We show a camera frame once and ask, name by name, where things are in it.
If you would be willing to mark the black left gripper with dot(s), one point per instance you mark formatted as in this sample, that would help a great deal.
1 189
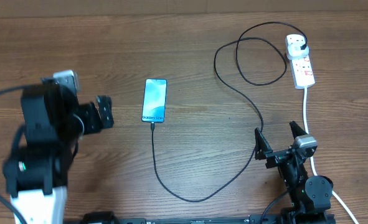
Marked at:
94 122

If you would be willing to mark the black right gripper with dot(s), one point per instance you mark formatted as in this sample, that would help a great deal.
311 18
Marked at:
263 152

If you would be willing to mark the blue Galaxy smartphone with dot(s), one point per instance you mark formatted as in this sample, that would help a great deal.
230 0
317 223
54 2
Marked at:
154 102

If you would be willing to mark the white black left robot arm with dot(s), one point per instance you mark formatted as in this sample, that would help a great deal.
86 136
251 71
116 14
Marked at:
45 146

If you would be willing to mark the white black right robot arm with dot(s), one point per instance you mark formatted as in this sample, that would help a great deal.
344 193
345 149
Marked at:
310 196

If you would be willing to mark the white power strip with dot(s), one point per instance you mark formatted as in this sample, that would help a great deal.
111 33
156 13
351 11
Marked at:
301 69

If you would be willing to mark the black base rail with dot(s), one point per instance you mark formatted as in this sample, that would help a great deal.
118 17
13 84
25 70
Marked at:
109 217

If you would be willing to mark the white wall charger plug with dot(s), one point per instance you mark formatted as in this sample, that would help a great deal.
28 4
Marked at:
294 51

